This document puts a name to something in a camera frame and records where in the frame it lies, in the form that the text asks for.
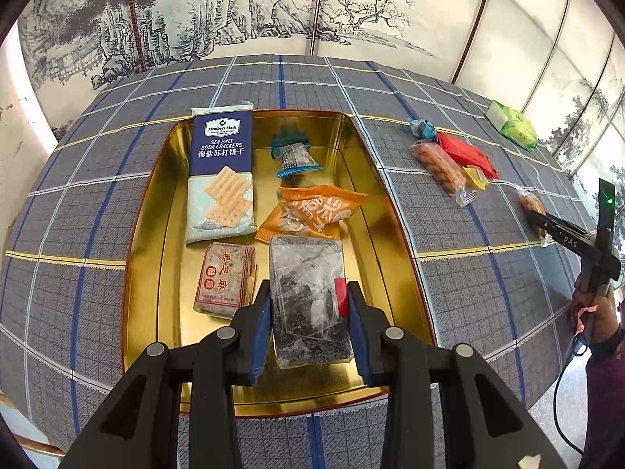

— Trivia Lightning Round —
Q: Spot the clear fried twist snack bag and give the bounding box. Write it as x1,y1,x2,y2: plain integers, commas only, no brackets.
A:
516,188,554,248

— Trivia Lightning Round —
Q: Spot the yellow brown cake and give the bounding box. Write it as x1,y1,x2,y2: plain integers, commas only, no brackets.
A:
463,166,489,191

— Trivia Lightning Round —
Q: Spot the brown printed square cake pack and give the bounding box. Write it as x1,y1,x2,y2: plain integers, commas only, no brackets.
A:
194,242,256,319

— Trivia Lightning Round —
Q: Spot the clear orange cracker stick pack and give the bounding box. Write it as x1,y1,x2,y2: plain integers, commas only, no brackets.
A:
409,141,477,206

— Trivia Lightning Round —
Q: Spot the clear black sesame snack pack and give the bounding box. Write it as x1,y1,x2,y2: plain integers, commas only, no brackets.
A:
269,235,353,369

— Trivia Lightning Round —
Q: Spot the orange snack packet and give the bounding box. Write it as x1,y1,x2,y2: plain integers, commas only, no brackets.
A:
255,202,341,243
281,184,368,232

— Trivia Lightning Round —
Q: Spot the blue round cookie packet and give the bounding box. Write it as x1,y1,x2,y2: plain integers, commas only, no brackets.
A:
271,131,321,178

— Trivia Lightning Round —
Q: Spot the person's right hand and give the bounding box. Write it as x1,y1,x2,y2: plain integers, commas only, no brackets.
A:
572,275,620,345

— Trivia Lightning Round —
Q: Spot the plaid blue grey tablecloth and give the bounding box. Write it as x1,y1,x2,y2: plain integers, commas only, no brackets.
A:
1,55,591,466

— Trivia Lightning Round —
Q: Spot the green tissue pack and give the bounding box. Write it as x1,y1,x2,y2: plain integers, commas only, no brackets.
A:
485,100,538,151

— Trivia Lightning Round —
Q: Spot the red flat snack packet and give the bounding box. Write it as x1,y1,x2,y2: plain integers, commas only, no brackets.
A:
436,132,499,179

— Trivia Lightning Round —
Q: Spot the light blue candy packet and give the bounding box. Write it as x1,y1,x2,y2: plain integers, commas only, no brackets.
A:
408,119,438,142

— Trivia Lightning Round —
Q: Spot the ink landscape folding screen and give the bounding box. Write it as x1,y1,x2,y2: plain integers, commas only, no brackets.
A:
17,0,624,190

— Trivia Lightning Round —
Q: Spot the blue soda cracker pack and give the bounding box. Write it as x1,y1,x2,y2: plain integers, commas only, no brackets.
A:
186,103,256,243

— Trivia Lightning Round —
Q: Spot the red gold toffee tin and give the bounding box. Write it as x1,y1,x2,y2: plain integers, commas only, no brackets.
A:
121,108,438,419

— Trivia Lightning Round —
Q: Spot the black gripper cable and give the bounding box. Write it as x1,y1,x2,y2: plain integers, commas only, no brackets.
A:
552,335,587,456

